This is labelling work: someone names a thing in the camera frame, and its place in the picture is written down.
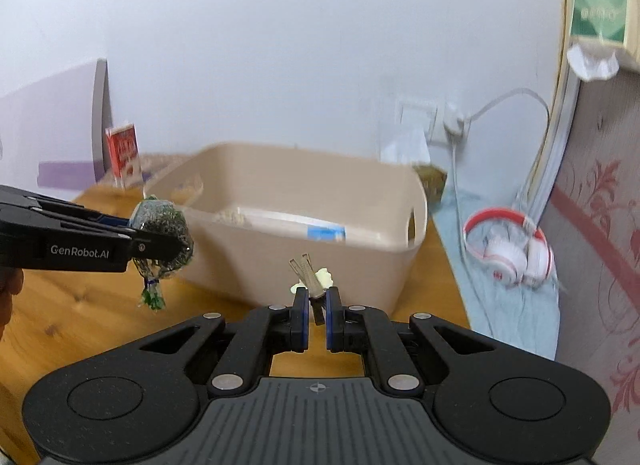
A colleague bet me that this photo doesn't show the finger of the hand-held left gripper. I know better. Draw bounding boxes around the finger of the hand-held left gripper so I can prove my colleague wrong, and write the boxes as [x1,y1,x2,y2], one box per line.
[117,231,194,267]
[0,185,133,232]

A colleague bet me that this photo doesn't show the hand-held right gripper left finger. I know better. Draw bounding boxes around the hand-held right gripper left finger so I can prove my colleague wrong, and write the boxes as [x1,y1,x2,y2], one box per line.
[125,287,310,393]

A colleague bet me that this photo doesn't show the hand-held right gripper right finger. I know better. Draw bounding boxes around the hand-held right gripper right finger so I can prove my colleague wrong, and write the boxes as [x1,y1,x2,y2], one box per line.
[325,286,506,393]

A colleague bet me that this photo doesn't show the dark green bundle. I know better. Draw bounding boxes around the dark green bundle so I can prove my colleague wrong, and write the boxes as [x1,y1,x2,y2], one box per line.
[128,196,195,313]

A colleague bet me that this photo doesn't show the silver hair clip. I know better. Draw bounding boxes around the silver hair clip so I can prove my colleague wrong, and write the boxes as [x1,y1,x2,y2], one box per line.
[287,254,336,330]

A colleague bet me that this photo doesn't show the blue cartoon tissue packet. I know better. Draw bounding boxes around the blue cartoon tissue packet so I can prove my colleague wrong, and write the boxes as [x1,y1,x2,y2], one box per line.
[305,224,348,245]

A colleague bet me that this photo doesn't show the beige plastic storage bin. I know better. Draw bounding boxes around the beige plastic storage bin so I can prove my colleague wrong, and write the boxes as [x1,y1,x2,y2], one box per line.
[143,142,429,320]

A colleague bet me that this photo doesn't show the person's left hand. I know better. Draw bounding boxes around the person's left hand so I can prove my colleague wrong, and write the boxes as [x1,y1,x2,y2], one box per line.
[0,267,24,343]

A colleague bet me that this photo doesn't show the red milk carton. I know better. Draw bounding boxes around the red milk carton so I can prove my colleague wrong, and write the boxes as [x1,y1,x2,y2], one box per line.
[104,122,142,190]

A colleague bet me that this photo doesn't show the pale purple board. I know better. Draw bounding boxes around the pale purple board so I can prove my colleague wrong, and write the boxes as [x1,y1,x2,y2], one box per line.
[0,58,110,202]

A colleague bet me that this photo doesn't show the light blue blanket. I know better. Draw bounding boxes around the light blue blanket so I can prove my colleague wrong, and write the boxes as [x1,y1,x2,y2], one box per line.
[429,189,562,362]

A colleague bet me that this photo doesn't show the small green yellow box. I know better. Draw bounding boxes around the small green yellow box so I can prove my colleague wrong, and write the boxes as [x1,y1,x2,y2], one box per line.
[416,164,449,206]

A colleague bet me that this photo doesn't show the clear plastic bag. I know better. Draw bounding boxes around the clear plastic bag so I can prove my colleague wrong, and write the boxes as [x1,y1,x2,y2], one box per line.
[379,126,432,166]

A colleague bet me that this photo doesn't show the white and red headphones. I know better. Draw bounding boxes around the white and red headphones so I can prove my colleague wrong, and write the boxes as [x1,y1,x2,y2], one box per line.
[462,208,555,290]

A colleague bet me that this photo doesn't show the white charger plug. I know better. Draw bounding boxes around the white charger plug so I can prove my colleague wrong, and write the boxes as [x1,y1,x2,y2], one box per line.
[443,103,467,136]

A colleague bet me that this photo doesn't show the floral patterned headboard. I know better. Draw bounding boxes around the floral patterned headboard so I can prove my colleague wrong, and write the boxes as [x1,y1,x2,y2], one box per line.
[529,0,640,451]

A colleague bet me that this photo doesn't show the white tissue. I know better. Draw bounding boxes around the white tissue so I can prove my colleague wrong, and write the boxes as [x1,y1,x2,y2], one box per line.
[566,43,622,82]

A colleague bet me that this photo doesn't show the white cable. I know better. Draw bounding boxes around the white cable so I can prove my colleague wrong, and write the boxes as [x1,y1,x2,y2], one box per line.
[450,134,481,276]

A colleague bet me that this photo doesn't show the white wall socket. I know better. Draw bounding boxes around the white wall socket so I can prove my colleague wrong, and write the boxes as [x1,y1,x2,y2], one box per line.
[396,98,440,136]

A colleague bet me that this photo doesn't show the grey charging cable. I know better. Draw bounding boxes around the grey charging cable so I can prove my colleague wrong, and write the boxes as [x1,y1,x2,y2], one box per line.
[462,88,552,210]

